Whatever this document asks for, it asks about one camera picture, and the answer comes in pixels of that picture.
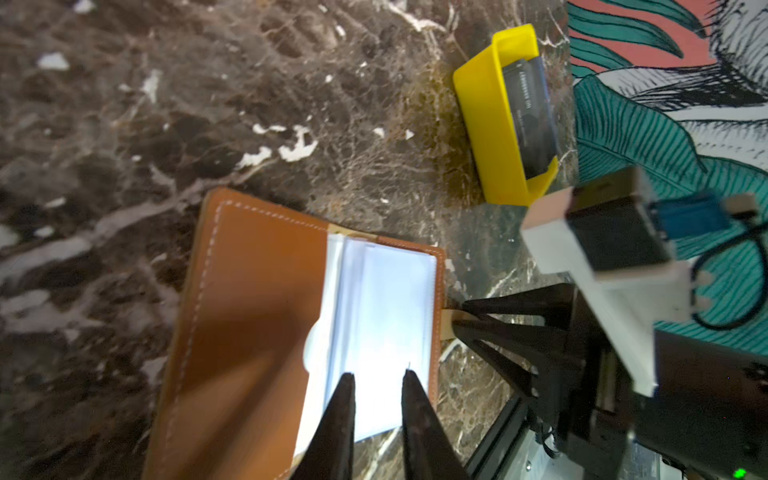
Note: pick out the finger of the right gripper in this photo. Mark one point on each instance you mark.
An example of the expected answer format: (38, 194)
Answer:
(522, 303)
(532, 359)

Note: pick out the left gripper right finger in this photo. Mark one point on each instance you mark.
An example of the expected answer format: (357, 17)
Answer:
(428, 453)

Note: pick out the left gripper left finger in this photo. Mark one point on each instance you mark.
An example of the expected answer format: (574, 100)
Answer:
(329, 455)

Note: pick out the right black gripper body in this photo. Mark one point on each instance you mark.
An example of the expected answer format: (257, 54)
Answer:
(708, 413)

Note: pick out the brown leather card holder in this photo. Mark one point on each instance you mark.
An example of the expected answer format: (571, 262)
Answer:
(277, 306)

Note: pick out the dark credit card stack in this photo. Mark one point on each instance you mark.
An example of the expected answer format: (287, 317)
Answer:
(532, 116)

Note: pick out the yellow plastic card tray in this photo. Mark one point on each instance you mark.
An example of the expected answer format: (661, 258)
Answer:
(483, 100)

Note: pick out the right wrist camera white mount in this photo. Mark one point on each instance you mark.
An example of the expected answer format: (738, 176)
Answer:
(639, 259)

